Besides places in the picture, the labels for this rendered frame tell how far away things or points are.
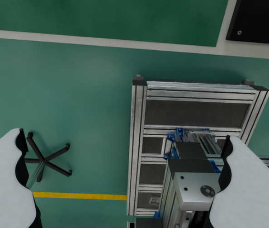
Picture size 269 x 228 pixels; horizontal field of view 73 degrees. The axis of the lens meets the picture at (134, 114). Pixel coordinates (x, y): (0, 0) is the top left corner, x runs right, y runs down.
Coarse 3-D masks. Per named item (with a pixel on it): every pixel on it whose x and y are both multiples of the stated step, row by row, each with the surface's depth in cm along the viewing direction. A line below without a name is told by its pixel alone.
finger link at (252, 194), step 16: (224, 144) 11; (240, 144) 10; (224, 160) 11; (240, 160) 9; (256, 160) 9; (224, 176) 9; (240, 176) 8; (256, 176) 8; (224, 192) 7; (240, 192) 7; (256, 192) 7; (224, 208) 7; (240, 208) 7; (256, 208) 7; (208, 224) 6; (224, 224) 6; (240, 224) 6; (256, 224) 6
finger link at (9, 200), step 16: (16, 128) 10; (0, 144) 9; (16, 144) 10; (0, 160) 8; (16, 160) 8; (0, 176) 7; (16, 176) 8; (0, 192) 7; (16, 192) 7; (0, 208) 6; (16, 208) 6; (32, 208) 6; (0, 224) 6; (16, 224) 6; (32, 224) 6
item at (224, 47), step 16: (224, 16) 45; (0, 32) 46; (16, 32) 46; (224, 32) 47; (144, 48) 49; (160, 48) 49; (176, 48) 49; (192, 48) 49; (208, 48) 49; (224, 48) 49; (240, 48) 49; (256, 48) 49
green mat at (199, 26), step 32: (0, 0) 43; (32, 0) 43; (64, 0) 43; (96, 0) 43; (128, 0) 43; (160, 0) 43; (192, 0) 43; (224, 0) 44; (32, 32) 46; (64, 32) 46; (96, 32) 46; (128, 32) 47; (160, 32) 47; (192, 32) 47
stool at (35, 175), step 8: (32, 136) 150; (32, 144) 147; (40, 152) 154; (56, 152) 153; (64, 152) 152; (24, 160) 155; (32, 160) 156; (40, 160) 156; (48, 160) 156; (40, 168) 149; (56, 168) 160; (32, 176) 140; (40, 176) 165; (32, 184) 136; (40, 216) 120
